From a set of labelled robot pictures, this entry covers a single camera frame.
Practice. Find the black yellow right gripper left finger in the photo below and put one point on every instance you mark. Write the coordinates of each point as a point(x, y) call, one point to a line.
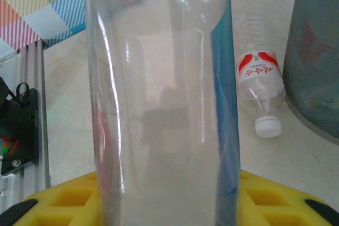
point(66, 204)

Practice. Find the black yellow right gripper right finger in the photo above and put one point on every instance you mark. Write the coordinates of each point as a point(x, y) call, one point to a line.
point(278, 204)

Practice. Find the clear bottle green cap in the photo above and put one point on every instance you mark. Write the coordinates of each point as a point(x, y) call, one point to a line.
point(159, 104)

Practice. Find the grey mesh waste bin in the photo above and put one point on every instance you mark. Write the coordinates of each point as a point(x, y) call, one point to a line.
point(312, 64)

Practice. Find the clear bottle white cap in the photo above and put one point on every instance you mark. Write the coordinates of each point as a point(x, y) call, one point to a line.
point(258, 70)

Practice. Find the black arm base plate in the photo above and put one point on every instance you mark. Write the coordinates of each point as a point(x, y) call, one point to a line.
point(21, 130)

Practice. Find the wide aluminium frame rail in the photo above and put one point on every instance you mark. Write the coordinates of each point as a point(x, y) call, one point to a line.
point(42, 104)

